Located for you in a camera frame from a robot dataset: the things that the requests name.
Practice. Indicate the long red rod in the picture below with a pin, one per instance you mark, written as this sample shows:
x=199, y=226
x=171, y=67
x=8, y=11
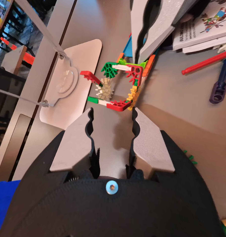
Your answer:
x=207, y=61

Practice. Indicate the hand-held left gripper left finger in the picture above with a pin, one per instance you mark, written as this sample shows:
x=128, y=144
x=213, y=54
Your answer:
x=74, y=148

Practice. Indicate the white instruction leaflet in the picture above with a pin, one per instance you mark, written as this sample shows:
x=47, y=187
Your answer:
x=207, y=31

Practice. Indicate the blue plastic bin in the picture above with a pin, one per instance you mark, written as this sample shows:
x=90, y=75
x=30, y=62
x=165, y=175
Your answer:
x=3, y=203

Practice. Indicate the pale box wooden edge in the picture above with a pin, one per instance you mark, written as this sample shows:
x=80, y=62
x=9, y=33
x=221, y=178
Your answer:
x=11, y=59

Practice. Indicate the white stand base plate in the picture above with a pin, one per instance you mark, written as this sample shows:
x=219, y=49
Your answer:
x=90, y=55

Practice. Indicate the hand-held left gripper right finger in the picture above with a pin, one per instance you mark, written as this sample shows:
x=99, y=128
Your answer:
x=151, y=148

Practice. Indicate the blue rod snowflake assembly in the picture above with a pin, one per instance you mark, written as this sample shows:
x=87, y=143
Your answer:
x=219, y=90

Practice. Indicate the small green rod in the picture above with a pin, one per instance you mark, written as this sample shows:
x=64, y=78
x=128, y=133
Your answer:
x=100, y=85

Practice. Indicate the multicolour toy construction model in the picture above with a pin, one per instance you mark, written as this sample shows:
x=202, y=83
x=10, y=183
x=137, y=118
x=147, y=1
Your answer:
x=117, y=107

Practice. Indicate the green fan connector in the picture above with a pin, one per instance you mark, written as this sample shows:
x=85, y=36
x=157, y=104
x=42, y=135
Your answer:
x=191, y=157

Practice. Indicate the clear acrylic bracket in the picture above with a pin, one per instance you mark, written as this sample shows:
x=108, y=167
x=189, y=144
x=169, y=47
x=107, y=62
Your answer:
x=65, y=83

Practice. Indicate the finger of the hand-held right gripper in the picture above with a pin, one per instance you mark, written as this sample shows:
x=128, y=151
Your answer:
x=137, y=22
x=164, y=22

